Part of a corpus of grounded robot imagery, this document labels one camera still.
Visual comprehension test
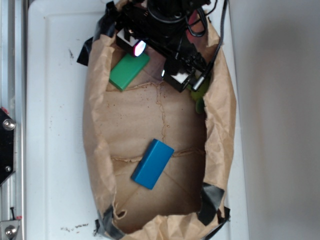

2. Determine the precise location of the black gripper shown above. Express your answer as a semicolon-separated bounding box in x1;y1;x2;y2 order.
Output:
115;0;211;93

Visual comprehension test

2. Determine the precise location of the green rectangular block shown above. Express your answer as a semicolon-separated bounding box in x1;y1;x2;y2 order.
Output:
109;53;150;91

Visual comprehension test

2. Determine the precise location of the blue rectangular block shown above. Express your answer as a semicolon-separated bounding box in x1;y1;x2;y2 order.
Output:
131;139;175;190

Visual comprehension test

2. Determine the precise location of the green plush frog toy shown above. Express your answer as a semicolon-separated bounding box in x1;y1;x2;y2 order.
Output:
187;73;211;115

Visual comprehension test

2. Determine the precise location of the brown paper bag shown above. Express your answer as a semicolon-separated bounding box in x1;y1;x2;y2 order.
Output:
82;27;236;240

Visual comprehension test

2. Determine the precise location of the white plastic tray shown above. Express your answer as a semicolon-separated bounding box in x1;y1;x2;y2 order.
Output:
25;0;251;240

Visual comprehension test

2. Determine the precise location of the black braided cable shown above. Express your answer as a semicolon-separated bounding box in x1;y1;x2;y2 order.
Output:
191;0;229;91

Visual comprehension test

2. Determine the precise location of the metal frame rail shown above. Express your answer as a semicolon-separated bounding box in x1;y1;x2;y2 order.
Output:
0;0;29;240

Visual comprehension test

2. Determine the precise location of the black metal bracket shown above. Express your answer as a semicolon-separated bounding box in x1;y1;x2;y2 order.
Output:
0;107;16;186

